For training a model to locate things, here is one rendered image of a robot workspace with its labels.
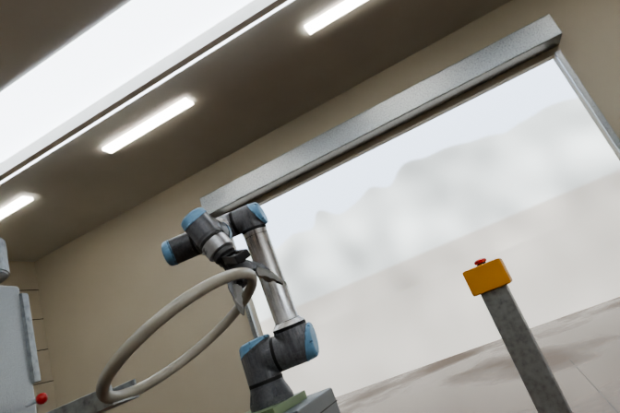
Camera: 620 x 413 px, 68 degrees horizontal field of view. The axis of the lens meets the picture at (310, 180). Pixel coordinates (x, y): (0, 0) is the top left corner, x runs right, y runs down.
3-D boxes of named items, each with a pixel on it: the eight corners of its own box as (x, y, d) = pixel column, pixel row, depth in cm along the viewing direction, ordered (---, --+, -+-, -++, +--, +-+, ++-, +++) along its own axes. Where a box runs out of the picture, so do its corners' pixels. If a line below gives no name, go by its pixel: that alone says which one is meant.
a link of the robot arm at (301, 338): (289, 367, 204) (234, 214, 223) (325, 352, 203) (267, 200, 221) (281, 374, 190) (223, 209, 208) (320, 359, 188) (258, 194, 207)
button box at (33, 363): (12, 391, 139) (0, 301, 148) (18, 390, 142) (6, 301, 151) (34, 382, 138) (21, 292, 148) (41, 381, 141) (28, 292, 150)
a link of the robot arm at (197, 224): (208, 208, 152) (195, 201, 143) (231, 234, 148) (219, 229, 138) (186, 228, 151) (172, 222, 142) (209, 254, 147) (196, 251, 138)
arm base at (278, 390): (263, 406, 204) (256, 383, 208) (300, 391, 200) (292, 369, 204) (244, 416, 187) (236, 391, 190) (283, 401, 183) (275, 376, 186)
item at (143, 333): (53, 426, 98) (47, 414, 99) (167, 389, 144) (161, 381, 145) (219, 265, 100) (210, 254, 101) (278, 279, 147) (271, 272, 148)
